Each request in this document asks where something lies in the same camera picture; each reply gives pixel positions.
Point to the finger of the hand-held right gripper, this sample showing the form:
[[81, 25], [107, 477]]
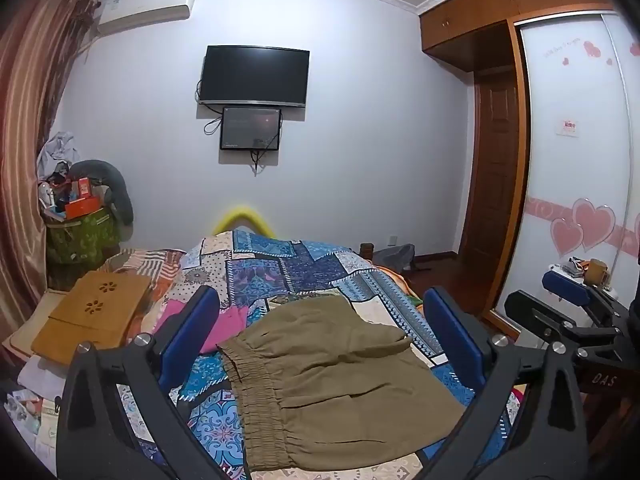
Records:
[[550, 325], [565, 284]]

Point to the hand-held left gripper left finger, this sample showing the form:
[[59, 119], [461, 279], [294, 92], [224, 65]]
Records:
[[200, 325]]

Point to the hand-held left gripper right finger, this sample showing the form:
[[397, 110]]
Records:
[[452, 330]]

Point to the olive green pants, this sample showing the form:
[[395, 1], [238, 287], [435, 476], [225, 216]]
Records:
[[340, 385]]

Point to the pink cloth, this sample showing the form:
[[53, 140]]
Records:
[[235, 325]]

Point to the brown mug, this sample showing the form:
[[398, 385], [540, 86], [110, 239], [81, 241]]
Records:
[[597, 271]]

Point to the striped peach cloth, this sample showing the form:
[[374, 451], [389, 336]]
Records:
[[145, 261]]

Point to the grey bag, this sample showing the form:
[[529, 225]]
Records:
[[395, 256]]

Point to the blue patchwork bedspread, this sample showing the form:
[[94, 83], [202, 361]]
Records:
[[280, 270]]

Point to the white wardrobe with pink hearts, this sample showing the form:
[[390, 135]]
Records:
[[570, 185]]

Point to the wooden lap table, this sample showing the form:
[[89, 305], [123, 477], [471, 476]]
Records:
[[85, 320]]

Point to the small wooden stool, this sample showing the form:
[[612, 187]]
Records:
[[367, 249]]

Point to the yellow hoop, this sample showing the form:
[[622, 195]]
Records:
[[242, 212]]

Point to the brown wooden door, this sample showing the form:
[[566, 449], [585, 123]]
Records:
[[495, 160]]

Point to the green patterned bag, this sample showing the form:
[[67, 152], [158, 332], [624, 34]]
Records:
[[82, 240]]

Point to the grey clothes pile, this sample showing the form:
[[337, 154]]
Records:
[[117, 185]]

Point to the flat orange box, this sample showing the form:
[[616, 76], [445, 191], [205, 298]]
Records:
[[82, 207]]

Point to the small orange box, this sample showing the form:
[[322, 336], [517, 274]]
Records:
[[83, 187]]

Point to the pile of papers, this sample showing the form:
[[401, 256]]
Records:
[[35, 410]]

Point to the small black monitor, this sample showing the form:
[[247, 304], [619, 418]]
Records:
[[250, 127]]

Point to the crumpled grey cloth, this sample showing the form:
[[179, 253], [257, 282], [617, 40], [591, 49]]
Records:
[[57, 150]]

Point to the striped brown curtain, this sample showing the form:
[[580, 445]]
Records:
[[30, 135]]

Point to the wooden overhead cabinets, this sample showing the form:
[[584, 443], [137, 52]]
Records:
[[475, 20]]

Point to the white air conditioner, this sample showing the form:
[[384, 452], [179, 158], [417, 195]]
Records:
[[145, 7]]

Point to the black wall television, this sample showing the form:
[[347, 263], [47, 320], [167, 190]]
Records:
[[255, 75]]

